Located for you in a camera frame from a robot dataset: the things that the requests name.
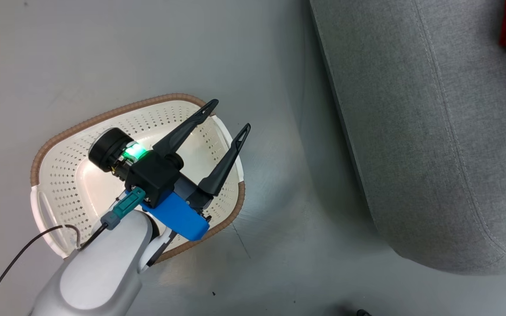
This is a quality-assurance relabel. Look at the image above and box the beige perforated laundry basket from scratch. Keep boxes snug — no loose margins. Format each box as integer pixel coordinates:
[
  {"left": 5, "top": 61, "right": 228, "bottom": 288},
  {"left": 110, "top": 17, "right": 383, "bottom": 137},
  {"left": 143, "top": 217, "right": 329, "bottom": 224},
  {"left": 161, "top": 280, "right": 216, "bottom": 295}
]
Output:
[{"left": 30, "top": 93, "right": 246, "bottom": 264}]

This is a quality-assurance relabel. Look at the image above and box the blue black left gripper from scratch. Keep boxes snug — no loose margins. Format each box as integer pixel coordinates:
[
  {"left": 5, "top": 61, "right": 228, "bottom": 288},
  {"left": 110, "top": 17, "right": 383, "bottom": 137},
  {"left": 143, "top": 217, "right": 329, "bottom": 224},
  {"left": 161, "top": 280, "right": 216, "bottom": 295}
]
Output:
[{"left": 88, "top": 99, "right": 251, "bottom": 241}]

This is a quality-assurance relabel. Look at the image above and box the grey fabric sofa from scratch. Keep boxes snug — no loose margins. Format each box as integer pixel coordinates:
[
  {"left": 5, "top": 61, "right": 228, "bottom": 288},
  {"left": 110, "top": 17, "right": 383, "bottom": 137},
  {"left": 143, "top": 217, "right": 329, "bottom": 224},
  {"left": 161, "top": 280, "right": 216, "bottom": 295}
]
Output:
[{"left": 309, "top": 0, "right": 506, "bottom": 276}]

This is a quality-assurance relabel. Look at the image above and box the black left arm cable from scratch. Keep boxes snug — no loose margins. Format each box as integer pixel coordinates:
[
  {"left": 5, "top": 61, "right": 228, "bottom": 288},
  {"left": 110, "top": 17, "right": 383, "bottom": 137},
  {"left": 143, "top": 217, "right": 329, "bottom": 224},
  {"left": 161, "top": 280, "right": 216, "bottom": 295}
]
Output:
[{"left": 0, "top": 187, "right": 146, "bottom": 316}]

